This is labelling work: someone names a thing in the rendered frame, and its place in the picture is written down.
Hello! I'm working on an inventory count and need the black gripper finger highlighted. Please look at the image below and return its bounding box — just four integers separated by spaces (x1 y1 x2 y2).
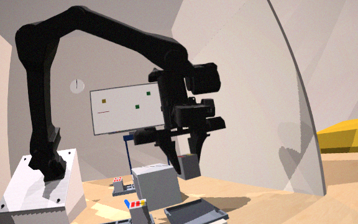
188 133 210 164
154 141 181 175

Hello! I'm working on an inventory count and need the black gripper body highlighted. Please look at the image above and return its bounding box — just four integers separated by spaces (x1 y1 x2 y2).
133 93 226 146

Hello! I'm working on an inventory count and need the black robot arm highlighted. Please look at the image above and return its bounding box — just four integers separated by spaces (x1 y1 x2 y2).
15 5 221 182

